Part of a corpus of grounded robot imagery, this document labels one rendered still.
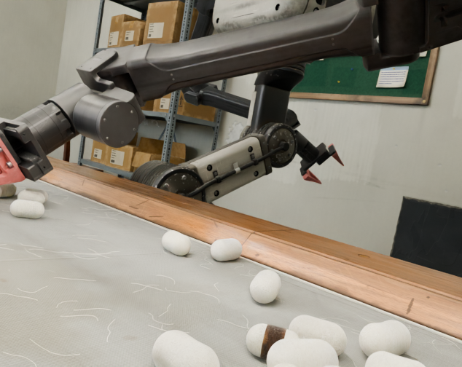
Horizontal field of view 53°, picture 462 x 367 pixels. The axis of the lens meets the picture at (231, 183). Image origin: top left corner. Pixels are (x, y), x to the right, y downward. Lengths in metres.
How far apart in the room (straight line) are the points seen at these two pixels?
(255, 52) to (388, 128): 1.96
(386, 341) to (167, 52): 0.46
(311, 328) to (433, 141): 2.16
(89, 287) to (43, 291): 0.03
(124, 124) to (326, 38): 0.27
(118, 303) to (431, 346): 0.21
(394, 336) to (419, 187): 2.13
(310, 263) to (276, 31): 0.29
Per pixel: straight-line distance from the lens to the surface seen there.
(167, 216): 0.58
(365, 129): 2.57
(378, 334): 0.30
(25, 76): 5.37
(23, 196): 0.61
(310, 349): 0.24
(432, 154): 2.41
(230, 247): 0.45
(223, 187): 1.01
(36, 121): 0.61
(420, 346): 0.35
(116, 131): 0.57
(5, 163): 0.61
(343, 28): 0.59
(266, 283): 0.35
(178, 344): 0.22
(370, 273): 0.43
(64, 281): 0.35
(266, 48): 0.60
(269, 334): 0.26
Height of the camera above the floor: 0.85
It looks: 5 degrees down
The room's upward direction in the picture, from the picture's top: 9 degrees clockwise
